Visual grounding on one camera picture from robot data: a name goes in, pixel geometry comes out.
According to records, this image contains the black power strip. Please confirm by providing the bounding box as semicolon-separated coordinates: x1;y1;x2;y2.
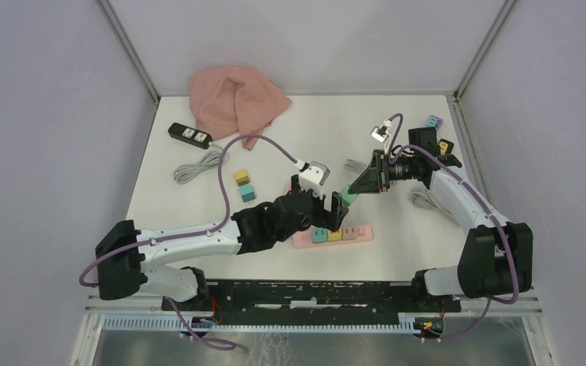
438;139;455;159
168;123;213;149

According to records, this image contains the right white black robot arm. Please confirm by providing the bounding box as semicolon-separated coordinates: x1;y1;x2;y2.
349;127;533;311

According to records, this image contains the pink power strip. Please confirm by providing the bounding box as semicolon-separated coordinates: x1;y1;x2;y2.
288;225;374;249

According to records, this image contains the yellow adapter on pink strip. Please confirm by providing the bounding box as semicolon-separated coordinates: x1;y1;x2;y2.
327;230;343;242

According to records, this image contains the grey power strip cable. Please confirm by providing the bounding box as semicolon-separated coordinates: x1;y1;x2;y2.
172;143;229;185

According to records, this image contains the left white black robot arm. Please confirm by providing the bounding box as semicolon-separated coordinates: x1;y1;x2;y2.
94;175;349;310

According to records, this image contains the purple power strip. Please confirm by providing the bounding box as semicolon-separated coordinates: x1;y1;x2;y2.
426;115;443;130

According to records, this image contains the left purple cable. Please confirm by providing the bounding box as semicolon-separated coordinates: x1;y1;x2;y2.
78;133;308;352

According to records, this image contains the pink plug adapter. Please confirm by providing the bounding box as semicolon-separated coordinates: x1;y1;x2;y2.
341;227;359;241

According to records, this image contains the teal plug adapter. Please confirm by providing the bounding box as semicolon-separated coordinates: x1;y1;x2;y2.
239;184;256;203

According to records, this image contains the white cable duct rail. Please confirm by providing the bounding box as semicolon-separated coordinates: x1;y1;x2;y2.
102;314;420;335

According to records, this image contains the yellow plug adapter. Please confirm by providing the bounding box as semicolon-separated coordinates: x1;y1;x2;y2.
233;169;250;187

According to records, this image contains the green plug adapter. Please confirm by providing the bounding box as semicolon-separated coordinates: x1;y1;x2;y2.
340;185;359;207

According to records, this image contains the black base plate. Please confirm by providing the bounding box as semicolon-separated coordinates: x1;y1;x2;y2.
177;279;462;326

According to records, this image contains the purple cable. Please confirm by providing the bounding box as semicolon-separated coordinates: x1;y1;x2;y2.
385;113;520;343
78;133;308;352

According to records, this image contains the yellow adapter on black strip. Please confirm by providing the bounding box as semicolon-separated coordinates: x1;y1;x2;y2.
439;142;449;155

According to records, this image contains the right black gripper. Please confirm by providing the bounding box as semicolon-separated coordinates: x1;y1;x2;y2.
349;149;419;194

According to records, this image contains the grey cable at right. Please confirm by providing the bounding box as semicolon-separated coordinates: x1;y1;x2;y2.
343;159;459;220

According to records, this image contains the pink cloth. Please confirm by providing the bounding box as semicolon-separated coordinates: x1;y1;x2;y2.
188;66;292;150

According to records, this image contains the teal adapter on pink strip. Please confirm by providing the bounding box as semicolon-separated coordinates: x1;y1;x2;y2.
311;229;328;244

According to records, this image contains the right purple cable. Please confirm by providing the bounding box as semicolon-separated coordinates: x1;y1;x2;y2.
385;113;520;343

